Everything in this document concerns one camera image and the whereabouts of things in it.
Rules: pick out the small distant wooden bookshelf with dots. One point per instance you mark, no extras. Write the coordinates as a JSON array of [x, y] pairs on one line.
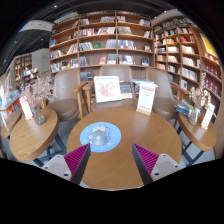
[[23, 68]]

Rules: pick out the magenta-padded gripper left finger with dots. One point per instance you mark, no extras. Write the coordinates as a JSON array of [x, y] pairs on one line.
[[55, 165]]

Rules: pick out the round light blue mouse pad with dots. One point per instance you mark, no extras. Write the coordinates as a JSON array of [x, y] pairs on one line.
[[113, 136]]

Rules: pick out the grey computer mouse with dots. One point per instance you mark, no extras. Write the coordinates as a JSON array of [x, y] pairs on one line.
[[99, 137]]

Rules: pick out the dark book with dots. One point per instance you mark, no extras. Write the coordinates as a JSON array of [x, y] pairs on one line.
[[126, 89]]

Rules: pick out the brown padded wooden armchair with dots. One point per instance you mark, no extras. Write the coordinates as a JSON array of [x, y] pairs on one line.
[[163, 96], [115, 70], [65, 96]]

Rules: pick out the round wooden side table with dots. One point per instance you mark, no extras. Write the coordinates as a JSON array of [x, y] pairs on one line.
[[196, 133], [31, 136]]

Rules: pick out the white framed pink picture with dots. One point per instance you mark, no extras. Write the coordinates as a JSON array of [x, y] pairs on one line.
[[107, 89]]

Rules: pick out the stack of blue books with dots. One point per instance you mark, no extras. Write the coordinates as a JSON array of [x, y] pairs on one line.
[[183, 107]]

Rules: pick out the white red sign, wooden base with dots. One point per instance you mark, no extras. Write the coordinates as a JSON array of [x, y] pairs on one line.
[[146, 96]]

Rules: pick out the small white table sign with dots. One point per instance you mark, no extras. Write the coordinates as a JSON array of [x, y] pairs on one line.
[[208, 116], [26, 108]]

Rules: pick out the tall curved wooden bookshelf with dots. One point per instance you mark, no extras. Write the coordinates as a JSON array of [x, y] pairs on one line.
[[186, 46]]

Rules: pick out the white hanging ceiling sign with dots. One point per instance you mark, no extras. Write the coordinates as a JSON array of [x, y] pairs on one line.
[[36, 25]]

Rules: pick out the light blue flat books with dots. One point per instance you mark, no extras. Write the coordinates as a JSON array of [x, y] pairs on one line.
[[140, 81]]

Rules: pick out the colourful book display table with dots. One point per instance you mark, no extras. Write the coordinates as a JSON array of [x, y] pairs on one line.
[[8, 96]]

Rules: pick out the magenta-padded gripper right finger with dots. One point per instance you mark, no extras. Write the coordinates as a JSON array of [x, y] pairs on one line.
[[165, 165]]

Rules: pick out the wide wooden bookshelf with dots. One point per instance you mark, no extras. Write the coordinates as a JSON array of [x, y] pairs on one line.
[[100, 36]]

